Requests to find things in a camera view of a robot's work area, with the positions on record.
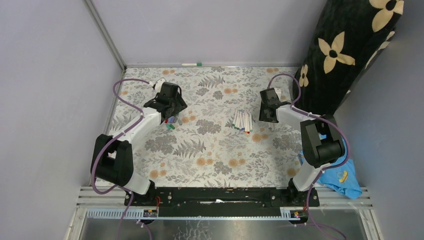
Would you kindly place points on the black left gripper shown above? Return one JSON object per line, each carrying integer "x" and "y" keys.
{"x": 180, "y": 105}

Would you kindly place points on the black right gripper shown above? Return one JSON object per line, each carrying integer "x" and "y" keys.
{"x": 262, "y": 117}

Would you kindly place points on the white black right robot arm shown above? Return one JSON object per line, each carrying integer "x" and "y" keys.
{"x": 321, "y": 141}

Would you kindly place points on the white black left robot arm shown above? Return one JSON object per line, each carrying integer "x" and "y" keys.
{"x": 112, "y": 159}

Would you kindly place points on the white marker on ledge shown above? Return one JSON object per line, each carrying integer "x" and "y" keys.
{"x": 197, "y": 64}

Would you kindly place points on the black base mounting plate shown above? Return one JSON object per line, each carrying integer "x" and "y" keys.
{"x": 219, "y": 205}

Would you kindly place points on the black floral cushion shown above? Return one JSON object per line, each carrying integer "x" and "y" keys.
{"x": 348, "y": 36}

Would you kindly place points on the blue patterned cloth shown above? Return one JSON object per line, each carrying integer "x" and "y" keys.
{"x": 342, "y": 179}

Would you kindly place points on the grey slotted cable duct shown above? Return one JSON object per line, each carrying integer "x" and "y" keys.
{"x": 212, "y": 213}

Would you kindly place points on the aluminium frame rails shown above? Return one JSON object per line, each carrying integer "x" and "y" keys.
{"x": 267, "y": 196}

